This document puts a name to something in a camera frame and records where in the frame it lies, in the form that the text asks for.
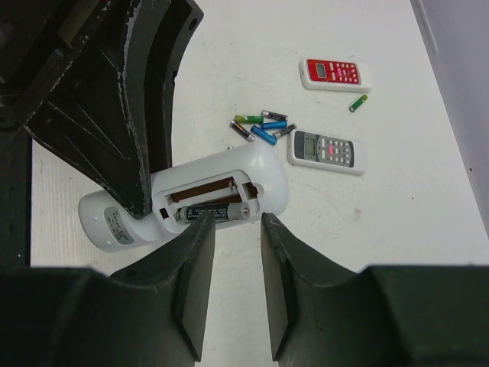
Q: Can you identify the white remote back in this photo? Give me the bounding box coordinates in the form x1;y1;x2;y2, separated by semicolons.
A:
78;141;289;252

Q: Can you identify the green white battery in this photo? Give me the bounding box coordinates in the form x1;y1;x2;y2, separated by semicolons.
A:
234;115;264;124

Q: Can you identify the red and white remote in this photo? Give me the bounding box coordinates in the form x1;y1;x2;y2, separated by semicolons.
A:
299;58;373;93

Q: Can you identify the black battery upper left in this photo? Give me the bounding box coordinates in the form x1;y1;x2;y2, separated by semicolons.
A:
261;110;289;121

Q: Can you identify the blue battery upright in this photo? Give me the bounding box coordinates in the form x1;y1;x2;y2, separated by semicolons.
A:
260;121;288;130

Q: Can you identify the green battery near red remote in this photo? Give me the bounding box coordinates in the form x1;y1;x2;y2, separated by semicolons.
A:
348;94;368;112

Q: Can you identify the black battery beside remote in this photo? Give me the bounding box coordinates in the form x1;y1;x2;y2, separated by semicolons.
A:
272;123;296;139

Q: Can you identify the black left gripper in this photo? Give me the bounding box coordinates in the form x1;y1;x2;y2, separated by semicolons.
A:
1;1;204;219

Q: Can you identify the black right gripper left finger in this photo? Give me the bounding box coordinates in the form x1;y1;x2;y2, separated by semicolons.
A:
1;214;215;366

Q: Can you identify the blue battery slanted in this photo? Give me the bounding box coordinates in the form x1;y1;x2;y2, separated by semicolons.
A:
251;125;277;145

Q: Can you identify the black battery bottom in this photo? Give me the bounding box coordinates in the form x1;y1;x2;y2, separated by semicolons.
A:
176;203;251;222

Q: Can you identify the grey and white remote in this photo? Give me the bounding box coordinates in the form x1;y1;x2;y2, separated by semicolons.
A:
287;129;368;176

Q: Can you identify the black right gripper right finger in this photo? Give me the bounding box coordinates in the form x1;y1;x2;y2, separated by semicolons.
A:
261;213;488;366

